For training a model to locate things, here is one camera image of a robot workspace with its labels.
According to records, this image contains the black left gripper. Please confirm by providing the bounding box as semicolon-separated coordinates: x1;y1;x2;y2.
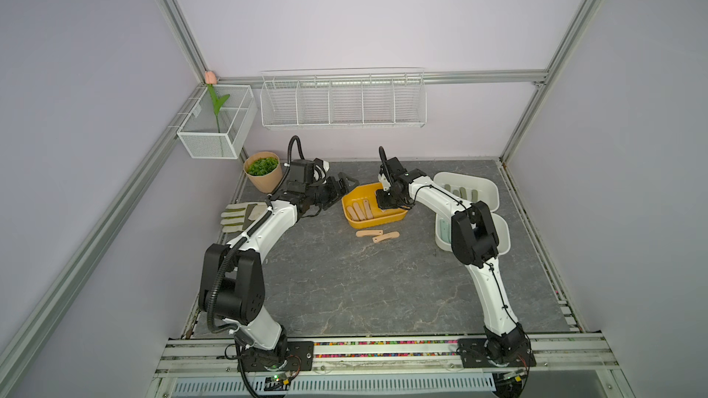
306;172;359;210

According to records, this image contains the peach knife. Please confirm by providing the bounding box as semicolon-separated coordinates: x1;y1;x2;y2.
372;231;400;243
362;199;374;219
347;206;359;221
355;230;384;238
352;203;366;221
376;193;387;210

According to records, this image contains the yellow plastic basin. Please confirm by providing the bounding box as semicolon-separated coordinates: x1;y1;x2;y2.
341;182;407;230

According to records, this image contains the mint knife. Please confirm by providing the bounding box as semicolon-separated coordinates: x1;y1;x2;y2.
439;220;450;242

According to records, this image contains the white basin with knives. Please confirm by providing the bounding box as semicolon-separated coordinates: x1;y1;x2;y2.
433;171;500;212

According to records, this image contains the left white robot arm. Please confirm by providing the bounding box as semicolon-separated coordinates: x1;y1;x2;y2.
198;136;358;351

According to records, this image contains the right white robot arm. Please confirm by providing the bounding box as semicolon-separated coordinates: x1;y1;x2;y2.
376;147;536;368

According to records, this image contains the peach plastic plant pot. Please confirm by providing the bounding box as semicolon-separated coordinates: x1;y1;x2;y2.
243;151;283;193

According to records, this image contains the green artificial plant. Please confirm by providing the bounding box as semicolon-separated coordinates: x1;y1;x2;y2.
247;157;280;177

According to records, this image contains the beige green work glove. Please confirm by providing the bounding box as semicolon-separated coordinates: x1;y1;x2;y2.
221;202;267;234

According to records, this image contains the small white mesh basket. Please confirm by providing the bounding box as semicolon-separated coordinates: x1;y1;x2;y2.
177;85;257;160

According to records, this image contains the artificial pink tulip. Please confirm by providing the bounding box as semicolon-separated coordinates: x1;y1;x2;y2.
204;71;230;133

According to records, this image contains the white wire wall shelf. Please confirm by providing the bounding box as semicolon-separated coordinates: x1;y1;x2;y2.
260;67;428;129

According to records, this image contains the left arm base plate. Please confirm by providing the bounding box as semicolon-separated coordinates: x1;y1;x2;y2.
239;339;315;372

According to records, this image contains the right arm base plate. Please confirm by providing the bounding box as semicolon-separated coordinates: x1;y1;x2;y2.
455;338;537;369

